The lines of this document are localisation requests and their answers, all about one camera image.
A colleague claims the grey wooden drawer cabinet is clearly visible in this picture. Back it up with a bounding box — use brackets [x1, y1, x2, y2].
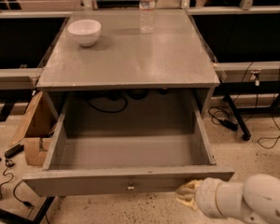
[37, 9, 219, 112]

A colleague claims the black metal stand leg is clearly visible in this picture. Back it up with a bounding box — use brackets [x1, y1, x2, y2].
[224, 93, 251, 141]

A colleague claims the clear plastic water bottle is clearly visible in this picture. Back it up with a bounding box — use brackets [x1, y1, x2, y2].
[139, 0, 156, 34]

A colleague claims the black metal floor frame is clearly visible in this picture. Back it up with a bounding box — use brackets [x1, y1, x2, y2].
[0, 196, 56, 224]

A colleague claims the white ceramic bowl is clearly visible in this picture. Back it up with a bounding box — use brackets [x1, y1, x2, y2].
[67, 20, 102, 47]

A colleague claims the brown cardboard box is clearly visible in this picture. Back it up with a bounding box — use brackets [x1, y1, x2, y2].
[9, 91, 57, 166]

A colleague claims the grey top drawer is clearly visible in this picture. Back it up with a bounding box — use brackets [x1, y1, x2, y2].
[23, 91, 234, 197]

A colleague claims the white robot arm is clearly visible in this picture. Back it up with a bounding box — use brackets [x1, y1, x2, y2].
[175, 174, 280, 224]

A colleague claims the black cable behind cabinet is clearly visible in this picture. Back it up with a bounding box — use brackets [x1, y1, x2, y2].
[82, 91, 148, 114]

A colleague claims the black power adapter with cable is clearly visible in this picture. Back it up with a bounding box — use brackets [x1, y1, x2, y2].
[208, 106, 238, 132]

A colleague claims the black cable on floor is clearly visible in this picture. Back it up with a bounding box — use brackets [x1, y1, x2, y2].
[0, 159, 35, 209]

